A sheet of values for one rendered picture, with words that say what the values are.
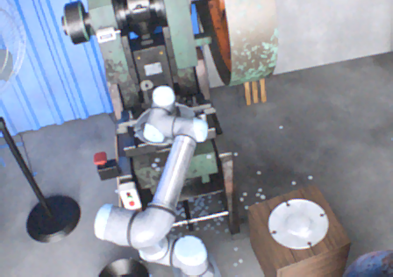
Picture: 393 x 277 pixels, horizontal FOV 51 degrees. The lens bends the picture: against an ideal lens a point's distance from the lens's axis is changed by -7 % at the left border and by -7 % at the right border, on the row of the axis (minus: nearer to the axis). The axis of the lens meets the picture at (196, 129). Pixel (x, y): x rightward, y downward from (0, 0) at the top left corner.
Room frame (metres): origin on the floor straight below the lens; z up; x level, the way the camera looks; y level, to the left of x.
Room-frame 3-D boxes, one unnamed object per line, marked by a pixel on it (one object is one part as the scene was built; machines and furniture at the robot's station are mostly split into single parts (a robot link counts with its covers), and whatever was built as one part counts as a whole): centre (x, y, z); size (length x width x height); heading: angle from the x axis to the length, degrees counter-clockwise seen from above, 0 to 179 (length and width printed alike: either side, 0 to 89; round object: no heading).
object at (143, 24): (1.74, 0.14, 1.27); 0.21 x 0.12 x 0.34; 4
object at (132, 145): (1.74, 0.14, 0.68); 0.45 x 0.30 x 0.06; 94
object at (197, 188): (1.75, 0.14, 0.31); 0.43 x 0.42 x 0.01; 94
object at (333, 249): (1.22, -0.40, 0.18); 0.40 x 0.38 x 0.35; 9
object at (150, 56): (1.70, 0.14, 1.04); 0.17 x 0.15 x 0.30; 4
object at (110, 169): (1.49, 0.44, 0.62); 0.10 x 0.06 x 0.20; 94
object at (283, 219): (1.22, -0.40, 0.35); 0.29 x 0.29 x 0.01
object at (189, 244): (0.98, 0.11, 0.62); 0.13 x 0.12 x 0.14; 65
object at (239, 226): (1.90, -0.11, 0.45); 0.92 x 0.12 x 0.90; 4
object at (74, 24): (1.75, 0.39, 1.31); 0.22 x 0.12 x 0.22; 4
